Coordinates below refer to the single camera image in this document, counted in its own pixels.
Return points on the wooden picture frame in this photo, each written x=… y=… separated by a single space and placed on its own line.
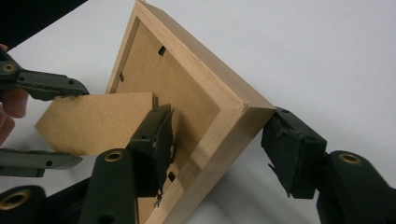
x=205 y=93

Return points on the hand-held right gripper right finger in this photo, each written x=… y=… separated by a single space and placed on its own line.
x=292 y=149

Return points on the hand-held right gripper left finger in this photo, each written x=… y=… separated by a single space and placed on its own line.
x=152 y=149

